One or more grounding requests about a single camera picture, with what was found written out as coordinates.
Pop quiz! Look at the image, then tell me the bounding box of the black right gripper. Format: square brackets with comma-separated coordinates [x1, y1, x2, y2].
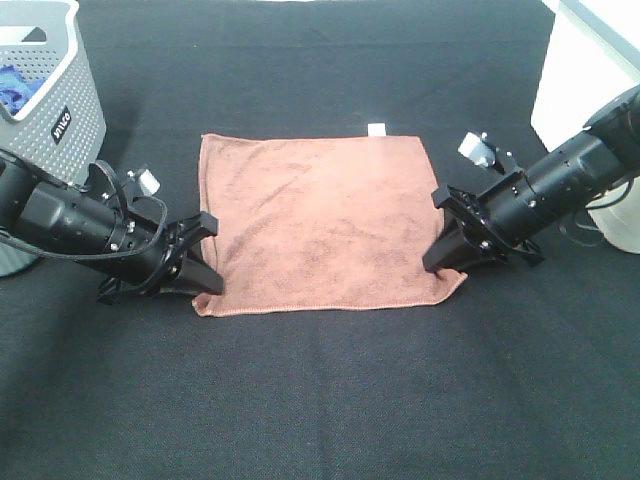
[422, 149, 543, 272]

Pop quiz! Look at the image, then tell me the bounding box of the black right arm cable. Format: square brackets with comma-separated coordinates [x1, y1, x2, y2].
[559, 172, 640, 249]

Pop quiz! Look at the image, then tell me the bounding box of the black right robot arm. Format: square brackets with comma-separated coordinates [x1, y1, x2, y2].
[422, 87, 639, 272]

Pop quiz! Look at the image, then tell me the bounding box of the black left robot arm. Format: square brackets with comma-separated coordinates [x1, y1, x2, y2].
[1, 150, 224, 304]

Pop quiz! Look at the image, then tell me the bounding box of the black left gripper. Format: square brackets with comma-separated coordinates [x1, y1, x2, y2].
[95, 160, 225, 307]

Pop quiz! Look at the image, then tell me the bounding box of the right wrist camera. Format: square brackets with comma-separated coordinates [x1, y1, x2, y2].
[457, 132, 496, 168]

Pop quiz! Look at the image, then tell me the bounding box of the blue cloth in basket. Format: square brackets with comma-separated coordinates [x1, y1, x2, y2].
[1, 65, 44, 115]

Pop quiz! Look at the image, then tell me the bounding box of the white plastic bin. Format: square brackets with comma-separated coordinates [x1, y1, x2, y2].
[530, 1, 639, 254]

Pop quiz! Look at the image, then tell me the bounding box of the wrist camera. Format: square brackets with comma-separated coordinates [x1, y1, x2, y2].
[457, 132, 496, 168]
[127, 168, 161, 196]

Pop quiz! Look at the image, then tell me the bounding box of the grey perforated laundry basket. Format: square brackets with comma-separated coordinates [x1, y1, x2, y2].
[0, 0, 108, 278]

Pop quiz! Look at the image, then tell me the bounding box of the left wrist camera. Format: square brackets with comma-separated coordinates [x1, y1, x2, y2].
[127, 168, 161, 196]

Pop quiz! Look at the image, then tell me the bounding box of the brown microfibre towel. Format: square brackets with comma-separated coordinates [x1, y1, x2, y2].
[193, 133, 465, 317]

